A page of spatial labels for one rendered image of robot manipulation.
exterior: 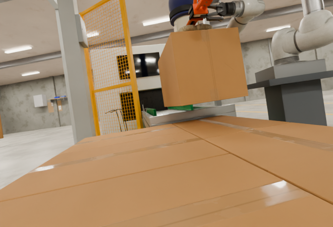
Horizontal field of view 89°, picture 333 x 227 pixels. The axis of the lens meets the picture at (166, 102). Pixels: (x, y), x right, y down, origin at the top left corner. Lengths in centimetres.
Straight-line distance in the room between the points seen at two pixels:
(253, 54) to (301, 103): 1195
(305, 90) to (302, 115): 16
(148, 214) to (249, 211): 14
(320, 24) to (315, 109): 53
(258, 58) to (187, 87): 1253
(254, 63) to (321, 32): 1186
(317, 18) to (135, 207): 139
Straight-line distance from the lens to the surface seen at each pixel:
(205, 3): 105
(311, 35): 144
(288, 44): 149
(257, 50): 1347
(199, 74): 96
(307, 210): 31
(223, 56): 104
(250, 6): 124
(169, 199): 32
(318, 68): 147
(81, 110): 203
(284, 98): 140
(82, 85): 204
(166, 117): 129
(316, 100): 151
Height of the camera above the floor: 70
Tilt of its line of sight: level
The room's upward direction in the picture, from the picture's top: 8 degrees counter-clockwise
